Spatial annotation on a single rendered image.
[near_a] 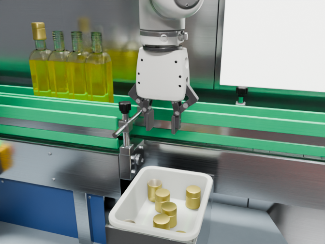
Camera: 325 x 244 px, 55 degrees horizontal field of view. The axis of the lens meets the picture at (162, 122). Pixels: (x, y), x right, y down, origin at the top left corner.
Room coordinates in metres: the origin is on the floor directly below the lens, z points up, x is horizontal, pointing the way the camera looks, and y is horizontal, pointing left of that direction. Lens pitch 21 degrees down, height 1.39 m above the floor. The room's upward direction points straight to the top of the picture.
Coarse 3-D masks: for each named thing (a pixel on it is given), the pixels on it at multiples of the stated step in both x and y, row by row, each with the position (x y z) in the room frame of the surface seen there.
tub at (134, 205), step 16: (144, 176) 0.65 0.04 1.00; (160, 176) 0.66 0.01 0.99; (176, 176) 0.65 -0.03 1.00; (192, 176) 0.64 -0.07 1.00; (208, 176) 0.63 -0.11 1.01; (128, 192) 0.57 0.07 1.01; (144, 192) 0.64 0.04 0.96; (176, 192) 0.65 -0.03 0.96; (208, 192) 0.57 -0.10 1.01; (128, 208) 0.55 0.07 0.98; (144, 208) 0.61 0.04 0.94; (112, 224) 0.47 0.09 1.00; (128, 224) 0.46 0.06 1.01; (144, 224) 0.55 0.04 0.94; (192, 224) 0.55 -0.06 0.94; (192, 240) 0.45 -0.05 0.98
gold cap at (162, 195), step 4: (156, 192) 0.61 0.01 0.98; (160, 192) 0.61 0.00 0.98; (164, 192) 0.61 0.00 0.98; (168, 192) 0.61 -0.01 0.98; (156, 196) 0.60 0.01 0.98; (160, 196) 0.59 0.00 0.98; (164, 196) 0.59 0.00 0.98; (168, 196) 0.60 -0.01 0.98; (156, 200) 0.60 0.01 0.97; (160, 200) 0.59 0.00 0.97; (164, 200) 0.59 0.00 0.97; (168, 200) 0.60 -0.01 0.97; (156, 204) 0.60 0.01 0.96; (160, 204) 0.59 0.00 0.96; (156, 208) 0.60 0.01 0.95; (160, 208) 0.59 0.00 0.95; (160, 212) 0.59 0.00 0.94
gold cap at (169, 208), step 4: (164, 204) 0.56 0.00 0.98; (168, 204) 0.56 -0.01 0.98; (172, 204) 0.56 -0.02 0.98; (164, 208) 0.55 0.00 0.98; (168, 208) 0.55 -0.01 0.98; (172, 208) 0.55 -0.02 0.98; (176, 208) 0.55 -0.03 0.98; (164, 212) 0.54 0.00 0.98; (168, 212) 0.54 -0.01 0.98; (172, 212) 0.54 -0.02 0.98; (176, 212) 0.55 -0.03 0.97; (172, 216) 0.54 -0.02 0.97; (176, 216) 0.55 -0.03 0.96; (172, 220) 0.54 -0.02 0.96; (176, 220) 0.55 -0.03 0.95; (172, 224) 0.54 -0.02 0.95; (176, 224) 0.55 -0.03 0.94
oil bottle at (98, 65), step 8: (88, 56) 0.82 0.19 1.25; (96, 56) 0.82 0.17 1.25; (104, 56) 0.83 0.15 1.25; (88, 64) 0.82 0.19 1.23; (96, 64) 0.81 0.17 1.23; (104, 64) 0.82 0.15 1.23; (88, 72) 0.82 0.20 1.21; (96, 72) 0.81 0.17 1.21; (104, 72) 0.81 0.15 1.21; (88, 80) 0.82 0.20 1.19; (96, 80) 0.81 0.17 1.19; (104, 80) 0.81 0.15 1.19; (112, 80) 0.85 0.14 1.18; (88, 88) 0.82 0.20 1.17; (96, 88) 0.81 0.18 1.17; (104, 88) 0.81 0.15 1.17; (112, 88) 0.85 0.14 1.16; (88, 96) 0.82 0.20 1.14; (96, 96) 0.81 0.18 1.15; (104, 96) 0.81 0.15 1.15; (112, 96) 0.85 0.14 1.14
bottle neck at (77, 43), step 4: (72, 32) 0.85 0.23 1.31; (76, 32) 0.84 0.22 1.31; (80, 32) 0.85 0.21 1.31; (72, 36) 0.85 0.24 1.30; (76, 36) 0.84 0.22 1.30; (80, 36) 0.85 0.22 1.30; (72, 40) 0.85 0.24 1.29; (76, 40) 0.84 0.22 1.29; (80, 40) 0.85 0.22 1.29; (72, 44) 0.85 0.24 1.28; (76, 44) 0.84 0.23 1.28; (80, 44) 0.85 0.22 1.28; (76, 48) 0.84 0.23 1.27; (80, 48) 0.85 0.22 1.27
